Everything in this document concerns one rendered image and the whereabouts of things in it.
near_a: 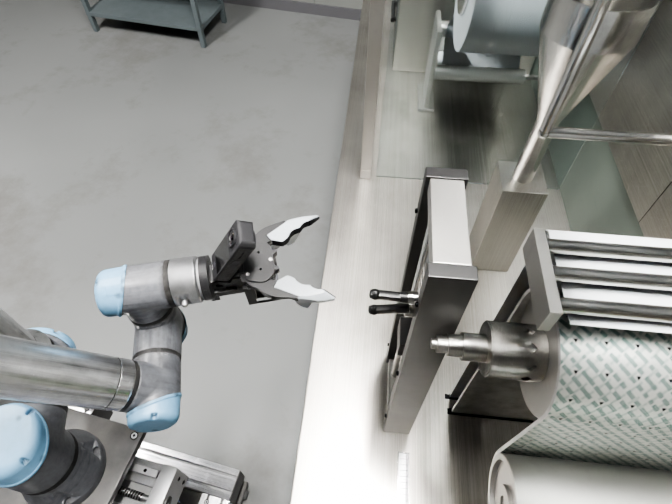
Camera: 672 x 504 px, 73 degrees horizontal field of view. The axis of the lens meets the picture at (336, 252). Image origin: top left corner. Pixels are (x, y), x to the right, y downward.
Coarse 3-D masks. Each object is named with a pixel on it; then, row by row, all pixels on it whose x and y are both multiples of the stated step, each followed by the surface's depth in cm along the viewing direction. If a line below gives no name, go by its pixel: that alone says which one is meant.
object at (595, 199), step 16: (592, 144) 111; (608, 144) 103; (576, 160) 119; (592, 160) 110; (608, 160) 103; (576, 176) 118; (592, 176) 109; (608, 176) 102; (576, 192) 117; (592, 192) 109; (608, 192) 102; (624, 192) 95; (576, 208) 116; (592, 208) 108; (608, 208) 101; (624, 208) 95; (576, 224) 116; (592, 224) 108; (608, 224) 100; (624, 224) 94
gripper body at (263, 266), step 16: (208, 256) 73; (256, 256) 71; (272, 256) 71; (208, 272) 70; (240, 272) 69; (256, 272) 69; (272, 272) 70; (208, 288) 69; (224, 288) 74; (240, 288) 74
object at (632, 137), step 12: (540, 132) 63; (552, 132) 63; (564, 132) 62; (576, 132) 62; (588, 132) 62; (600, 132) 62; (612, 132) 62; (624, 132) 62; (636, 132) 62; (648, 132) 62; (648, 144) 63; (660, 144) 62
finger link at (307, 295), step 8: (280, 280) 69; (288, 280) 69; (296, 280) 69; (280, 288) 69; (288, 288) 69; (296, 288) 69; (304, 288) 69; (312, 288) 69; (304, 296) 68; (312, 296) 68; (320, 296) 69; (328, 296) 69; (304, 304) 72
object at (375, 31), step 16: (384, 0) 91; (368, 32) 97; (368, 48) 99; (368, 64) 102; (368, 80) 105; (368, 96) 109; (368, 112) 112; (368, 128) 116; (368, 144) 120; (368, 160) 125; (368, 176) 129
